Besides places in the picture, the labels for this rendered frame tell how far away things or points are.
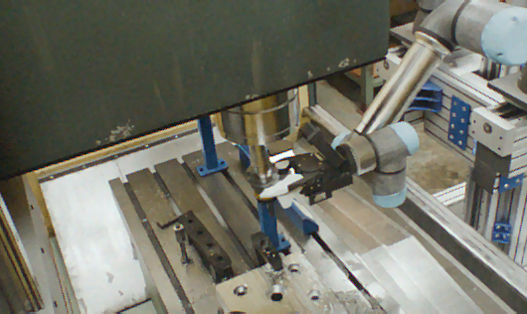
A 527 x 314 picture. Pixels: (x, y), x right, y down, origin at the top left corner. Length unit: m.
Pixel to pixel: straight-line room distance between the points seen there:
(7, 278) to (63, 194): 1.34
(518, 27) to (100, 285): 1.41
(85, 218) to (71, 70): 1.33
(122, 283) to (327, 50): 1.25
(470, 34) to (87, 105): 0.83
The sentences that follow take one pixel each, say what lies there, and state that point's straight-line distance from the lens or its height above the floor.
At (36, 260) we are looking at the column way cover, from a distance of 0.97.
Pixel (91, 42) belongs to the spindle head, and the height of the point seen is 1.73.
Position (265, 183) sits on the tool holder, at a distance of 1.14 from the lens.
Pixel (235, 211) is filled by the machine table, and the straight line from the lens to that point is 1.77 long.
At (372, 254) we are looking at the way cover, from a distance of 1.80.
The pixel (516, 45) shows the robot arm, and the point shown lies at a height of 1.48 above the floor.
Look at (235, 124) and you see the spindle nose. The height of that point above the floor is 1.49.
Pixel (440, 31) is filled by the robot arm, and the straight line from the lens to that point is 1.40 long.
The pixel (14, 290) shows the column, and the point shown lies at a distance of 0.86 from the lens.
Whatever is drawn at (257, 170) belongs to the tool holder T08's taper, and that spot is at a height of 1.36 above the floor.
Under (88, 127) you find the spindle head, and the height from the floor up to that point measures 1.61.
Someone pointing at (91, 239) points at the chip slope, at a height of 0.74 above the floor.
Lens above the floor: 2.01
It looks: 34 degrees down
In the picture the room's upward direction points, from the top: 6 degrees counter-clockwise
